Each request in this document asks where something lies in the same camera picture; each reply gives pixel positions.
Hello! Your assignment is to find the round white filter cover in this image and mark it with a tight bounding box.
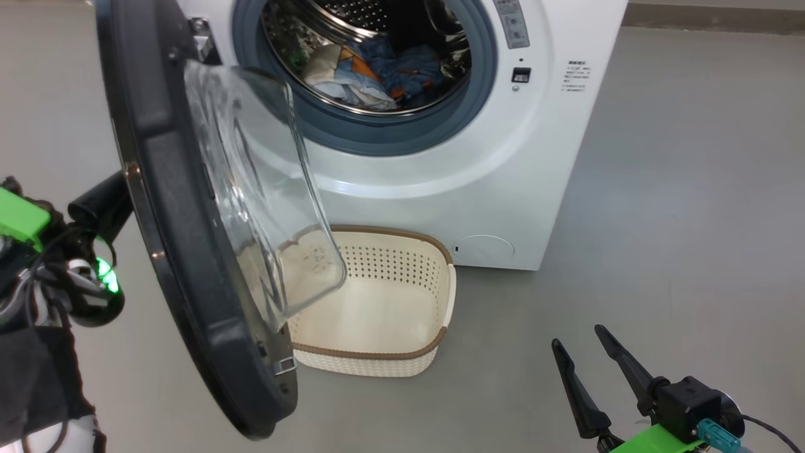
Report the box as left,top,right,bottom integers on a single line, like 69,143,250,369
453,235,515,265

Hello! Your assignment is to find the thin black right gripper cable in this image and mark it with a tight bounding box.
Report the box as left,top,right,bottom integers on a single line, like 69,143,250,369
742,414,802,453

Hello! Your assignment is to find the blue garment with orange print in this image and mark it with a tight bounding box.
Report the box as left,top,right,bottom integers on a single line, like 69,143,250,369
333,35,466,104

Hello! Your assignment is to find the steel washing machine drum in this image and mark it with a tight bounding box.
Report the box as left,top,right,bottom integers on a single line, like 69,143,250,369
261,0,472,117

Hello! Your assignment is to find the black round glass washer door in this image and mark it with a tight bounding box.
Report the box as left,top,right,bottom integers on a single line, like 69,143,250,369
94,0,348,441

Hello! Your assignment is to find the cream perforated laundry basket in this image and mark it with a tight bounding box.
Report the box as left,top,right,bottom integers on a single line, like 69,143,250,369
286,225,456,378

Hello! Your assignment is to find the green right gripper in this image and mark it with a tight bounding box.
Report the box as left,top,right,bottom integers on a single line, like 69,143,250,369
552,324,706,453

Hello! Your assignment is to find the cream white garment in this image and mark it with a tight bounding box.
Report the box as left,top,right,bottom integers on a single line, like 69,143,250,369
302,44,397,113

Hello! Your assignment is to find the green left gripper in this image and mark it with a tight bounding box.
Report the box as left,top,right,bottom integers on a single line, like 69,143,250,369
0,170,134,245

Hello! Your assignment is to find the metal door hinge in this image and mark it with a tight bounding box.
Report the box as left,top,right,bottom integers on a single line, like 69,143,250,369
189,18,214,64

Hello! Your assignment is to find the white front-load washing machine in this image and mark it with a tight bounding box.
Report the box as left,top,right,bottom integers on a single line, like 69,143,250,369
176,0,630,271

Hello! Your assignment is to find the grey warning label sticker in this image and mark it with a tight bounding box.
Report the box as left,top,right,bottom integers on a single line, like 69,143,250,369
492,0,530,50

